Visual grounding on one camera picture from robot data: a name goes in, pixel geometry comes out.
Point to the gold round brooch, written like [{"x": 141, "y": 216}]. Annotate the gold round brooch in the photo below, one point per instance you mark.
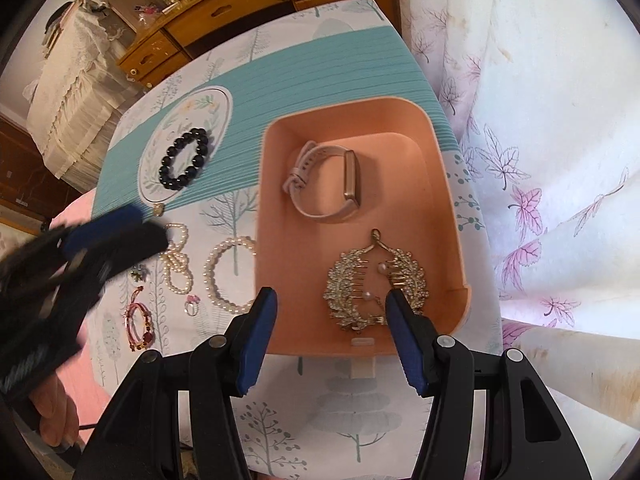
[{"x": 158, "y": 209}]

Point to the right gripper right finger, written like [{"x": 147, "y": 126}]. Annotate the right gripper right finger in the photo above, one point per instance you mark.
[{"x": 526, "y": 435}]

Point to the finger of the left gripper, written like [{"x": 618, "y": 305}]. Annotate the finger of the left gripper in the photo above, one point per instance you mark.
[
  {"x": 127, "y": 249},
  {"x": 112, "y": 219}
]

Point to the pink blanket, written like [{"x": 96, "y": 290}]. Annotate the pink blanket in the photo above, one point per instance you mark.
[{"x": 77, "y": 374}]

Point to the pink paper box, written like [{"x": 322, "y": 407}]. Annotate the pink paper box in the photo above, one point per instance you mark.
[{"x": 404, "y": 194}]

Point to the left hand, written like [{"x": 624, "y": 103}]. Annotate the left hand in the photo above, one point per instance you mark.
[{"x": 59, "y": 421}]

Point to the white floral curtain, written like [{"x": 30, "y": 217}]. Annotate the white floral curtain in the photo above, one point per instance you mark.
[{"x": 543, "y": 99}]

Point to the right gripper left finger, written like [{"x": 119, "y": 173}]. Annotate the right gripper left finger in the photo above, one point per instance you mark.
[{"x": 137, "y": 436}]

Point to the wooden desk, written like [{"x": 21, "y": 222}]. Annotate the wooden desk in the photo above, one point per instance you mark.
[{"x": 191, "y": 27}]

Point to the tree-print tablecloth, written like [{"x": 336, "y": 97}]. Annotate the tree-print tablecloth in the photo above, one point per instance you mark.
[{"x": 194, "y": 143}]

